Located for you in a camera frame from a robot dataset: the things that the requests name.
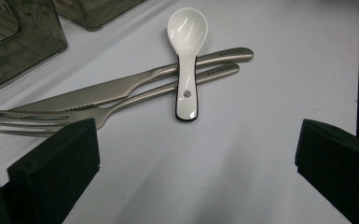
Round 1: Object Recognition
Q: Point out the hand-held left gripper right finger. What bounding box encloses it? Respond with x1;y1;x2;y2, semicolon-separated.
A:
294;119;359;224

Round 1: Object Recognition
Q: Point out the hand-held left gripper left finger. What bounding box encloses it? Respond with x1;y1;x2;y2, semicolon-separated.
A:
1;119;101;224

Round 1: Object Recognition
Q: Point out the steel fork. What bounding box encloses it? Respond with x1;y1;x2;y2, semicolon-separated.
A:
0;63;241;138

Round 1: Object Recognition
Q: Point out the steel knife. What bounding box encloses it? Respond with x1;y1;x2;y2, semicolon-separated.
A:
0;47;255;120

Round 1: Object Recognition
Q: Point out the smoky transparent plastic bin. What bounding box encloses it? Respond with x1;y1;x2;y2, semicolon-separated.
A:
51;0;147;32
0;0;69;98

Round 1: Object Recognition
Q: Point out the white ceramic spoon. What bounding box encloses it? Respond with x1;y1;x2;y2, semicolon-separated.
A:
166;7;209;122

